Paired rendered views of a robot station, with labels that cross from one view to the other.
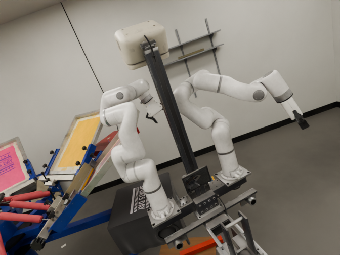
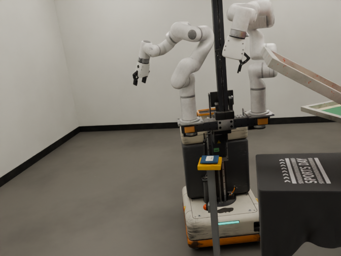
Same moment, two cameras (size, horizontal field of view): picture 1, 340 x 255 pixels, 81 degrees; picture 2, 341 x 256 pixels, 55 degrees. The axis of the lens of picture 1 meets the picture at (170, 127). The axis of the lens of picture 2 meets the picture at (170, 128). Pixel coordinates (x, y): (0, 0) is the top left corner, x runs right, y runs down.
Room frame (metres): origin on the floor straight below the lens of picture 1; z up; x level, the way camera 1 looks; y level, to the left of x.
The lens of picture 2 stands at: (2.95, 0.08, 1.71)
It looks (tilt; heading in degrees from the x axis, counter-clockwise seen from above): 17 degrees down; 193
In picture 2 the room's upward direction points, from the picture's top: 6 degrees counter-clockwise
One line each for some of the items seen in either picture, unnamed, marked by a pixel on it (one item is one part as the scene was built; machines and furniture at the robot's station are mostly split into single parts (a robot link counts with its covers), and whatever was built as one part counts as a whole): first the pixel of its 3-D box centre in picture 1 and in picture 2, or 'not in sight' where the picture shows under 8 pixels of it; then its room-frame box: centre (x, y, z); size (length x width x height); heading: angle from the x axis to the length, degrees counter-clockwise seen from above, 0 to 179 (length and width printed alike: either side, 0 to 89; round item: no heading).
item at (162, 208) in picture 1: (158, 200); (257, 100); (0.86, 0.18, 1.21); 0.16 x 0.13 x 0.15; 13
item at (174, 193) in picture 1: (177, 207); (261, 206); (1.32, 0.16, 0.74); 0.45 x 0.03 x 0.43; 179
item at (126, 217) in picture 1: (141, 197); (306, 170); (1.33, 0.39, 0.95); 0.48 x 0.44 x 0.01; 89
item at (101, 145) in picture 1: (113, 141); not in sight; (2.56, 0.78, 1.06); 0.61 x 0.46 x 0.12; 149
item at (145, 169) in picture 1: (144, 174); (259, 75); (0.87, 0.19, 1.37); 0.13 x 0.10 x 0.16; 79
